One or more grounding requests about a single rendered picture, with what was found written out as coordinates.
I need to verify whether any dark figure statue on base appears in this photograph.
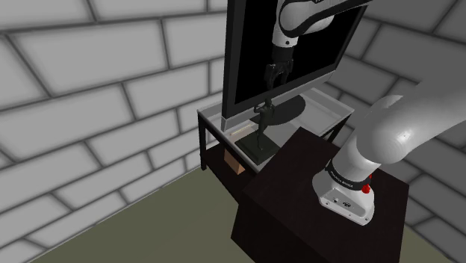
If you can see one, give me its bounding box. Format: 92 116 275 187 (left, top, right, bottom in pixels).
234 98 282 165

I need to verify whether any pale thin pencil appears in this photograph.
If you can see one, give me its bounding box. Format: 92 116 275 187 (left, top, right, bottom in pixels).
229 125 255 137

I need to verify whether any black flat screen television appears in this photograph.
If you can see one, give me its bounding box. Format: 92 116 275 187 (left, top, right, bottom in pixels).
220 0 370 133

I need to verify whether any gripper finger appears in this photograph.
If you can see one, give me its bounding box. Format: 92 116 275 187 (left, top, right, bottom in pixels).
281 61 294 86
265 63 281 91

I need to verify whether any glass top television table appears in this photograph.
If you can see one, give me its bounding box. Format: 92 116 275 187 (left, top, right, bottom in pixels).
196 86 356 205

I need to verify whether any brown cardboard box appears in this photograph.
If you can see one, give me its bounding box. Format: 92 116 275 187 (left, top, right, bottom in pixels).
223 149 246 176

